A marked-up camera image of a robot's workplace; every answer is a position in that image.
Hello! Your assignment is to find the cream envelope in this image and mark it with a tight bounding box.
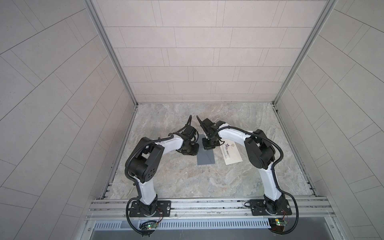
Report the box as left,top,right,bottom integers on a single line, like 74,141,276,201
220,139,243,165

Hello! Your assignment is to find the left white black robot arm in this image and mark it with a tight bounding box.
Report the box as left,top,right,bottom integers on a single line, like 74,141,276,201
125,126,199,207

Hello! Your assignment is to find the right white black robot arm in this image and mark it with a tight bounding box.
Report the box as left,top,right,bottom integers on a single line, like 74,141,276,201
198,119,285,207

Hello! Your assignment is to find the left circuit board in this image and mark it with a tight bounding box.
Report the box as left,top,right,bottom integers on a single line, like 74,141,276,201
140,220,159,231

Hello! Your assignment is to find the circuit board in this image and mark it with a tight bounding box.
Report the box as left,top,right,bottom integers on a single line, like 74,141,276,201
268,218,289,233
140,220,159,231

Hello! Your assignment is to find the right circuit board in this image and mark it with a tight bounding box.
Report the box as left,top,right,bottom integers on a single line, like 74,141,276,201
268,218,289,233

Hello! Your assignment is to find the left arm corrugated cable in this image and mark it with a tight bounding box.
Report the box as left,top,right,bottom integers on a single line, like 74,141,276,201
124,115,193,184

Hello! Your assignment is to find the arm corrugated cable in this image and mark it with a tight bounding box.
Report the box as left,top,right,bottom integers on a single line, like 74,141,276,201
196,115,300,235
124,115,193,184

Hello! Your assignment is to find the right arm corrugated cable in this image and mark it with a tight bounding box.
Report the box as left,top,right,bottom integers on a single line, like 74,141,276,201
196,115,300,235

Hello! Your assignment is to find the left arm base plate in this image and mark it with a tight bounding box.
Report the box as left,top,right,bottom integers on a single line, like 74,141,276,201
129,201,172,218

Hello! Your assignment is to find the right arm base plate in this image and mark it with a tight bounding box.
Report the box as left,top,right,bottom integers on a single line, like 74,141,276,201
245,200,293,216

